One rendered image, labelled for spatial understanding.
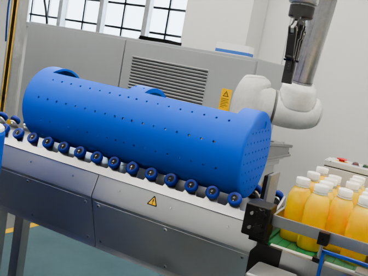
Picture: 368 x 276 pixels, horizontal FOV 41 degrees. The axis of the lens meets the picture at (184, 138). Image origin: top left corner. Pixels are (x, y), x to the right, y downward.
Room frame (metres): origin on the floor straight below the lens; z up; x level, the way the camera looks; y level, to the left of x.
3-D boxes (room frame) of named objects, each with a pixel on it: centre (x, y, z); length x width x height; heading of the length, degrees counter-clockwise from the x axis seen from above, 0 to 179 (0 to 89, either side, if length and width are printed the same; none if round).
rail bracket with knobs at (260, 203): (1.33, -0.25, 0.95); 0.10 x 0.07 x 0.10; 154
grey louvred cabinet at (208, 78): (3.94, 0.43, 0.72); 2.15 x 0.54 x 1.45; 59
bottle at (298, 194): (1.38, -0.36, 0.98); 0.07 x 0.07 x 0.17
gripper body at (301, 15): (1.54, -0.28, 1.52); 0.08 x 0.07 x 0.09; 154
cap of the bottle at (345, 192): (1.33, -0.46, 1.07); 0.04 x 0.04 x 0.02
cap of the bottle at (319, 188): (1.32, -0.39, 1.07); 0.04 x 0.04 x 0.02
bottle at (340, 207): (1.33, -0.46, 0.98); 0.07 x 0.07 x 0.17
